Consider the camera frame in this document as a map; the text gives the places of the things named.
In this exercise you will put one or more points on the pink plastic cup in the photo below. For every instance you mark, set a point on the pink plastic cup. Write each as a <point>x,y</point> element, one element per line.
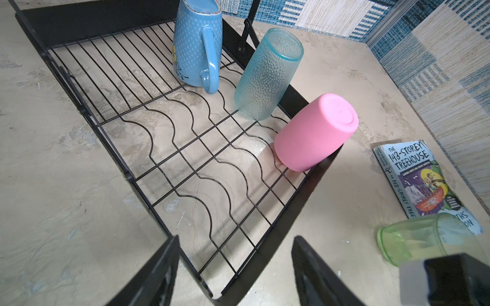
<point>317,131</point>

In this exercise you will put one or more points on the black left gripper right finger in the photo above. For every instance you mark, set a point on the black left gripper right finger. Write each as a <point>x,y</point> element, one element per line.
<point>316,283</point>

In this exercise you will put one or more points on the black wire dish rack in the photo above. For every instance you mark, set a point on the black wire dish rack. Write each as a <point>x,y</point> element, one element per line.
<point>204,173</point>

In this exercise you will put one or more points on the green transparent glass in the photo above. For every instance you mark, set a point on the green transparent glass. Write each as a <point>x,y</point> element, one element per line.
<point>431,236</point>

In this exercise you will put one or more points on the treehouse book on table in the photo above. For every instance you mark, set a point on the treehouse book on table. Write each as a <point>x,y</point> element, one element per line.
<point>417,180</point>

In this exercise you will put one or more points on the teal textured plastic cup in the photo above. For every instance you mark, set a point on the teal textured plastic cup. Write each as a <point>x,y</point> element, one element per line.
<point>268,74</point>

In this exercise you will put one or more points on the blue ceramic mug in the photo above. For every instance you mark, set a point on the blue ceramic mug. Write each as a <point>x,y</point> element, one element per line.
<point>198,40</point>

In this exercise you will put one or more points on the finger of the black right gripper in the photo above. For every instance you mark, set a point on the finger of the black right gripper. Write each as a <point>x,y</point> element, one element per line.
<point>458,279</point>

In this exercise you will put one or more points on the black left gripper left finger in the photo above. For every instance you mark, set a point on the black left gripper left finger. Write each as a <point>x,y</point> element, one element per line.
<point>154,283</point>

